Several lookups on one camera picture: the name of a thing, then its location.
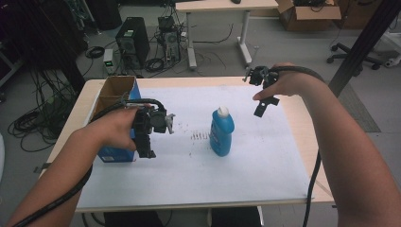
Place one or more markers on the small silver device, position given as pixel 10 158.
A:
pixel 108 61

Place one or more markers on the black computer tower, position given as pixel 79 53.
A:
pixel 134 39

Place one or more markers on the open computer case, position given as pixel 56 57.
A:
pixel 170 41

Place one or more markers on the blue cardboard box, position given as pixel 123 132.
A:
pixel 117 86

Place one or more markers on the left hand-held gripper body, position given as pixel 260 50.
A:
pixel 154 119

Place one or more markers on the person's right hand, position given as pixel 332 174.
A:
pixel 287 83

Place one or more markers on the person's left leg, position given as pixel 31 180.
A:
pixel 135 220

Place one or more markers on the black metal pole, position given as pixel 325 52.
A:
pixel 362 44

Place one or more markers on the dark curtain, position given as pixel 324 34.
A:
pixel 34 34

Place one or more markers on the black office chair base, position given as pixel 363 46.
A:
pixel 350 53

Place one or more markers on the person's left hand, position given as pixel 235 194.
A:
pixel 113 129

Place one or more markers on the metal table bracket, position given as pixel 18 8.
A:
pixel 42 167

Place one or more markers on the blue bottle with white cap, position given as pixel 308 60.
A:
pixel 221 132

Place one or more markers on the person's leg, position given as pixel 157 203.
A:
pixel 135 220
pixel 236 218

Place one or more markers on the white paper sheet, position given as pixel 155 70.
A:
pixel 189 179

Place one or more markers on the person's right leg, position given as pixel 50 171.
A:
pixel 236 218

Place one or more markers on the white desk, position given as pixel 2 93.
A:
pixel 220 5

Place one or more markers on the brown cardboard box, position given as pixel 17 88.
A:
pixel 310 17

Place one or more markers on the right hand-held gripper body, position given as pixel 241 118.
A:
pixel 261 77

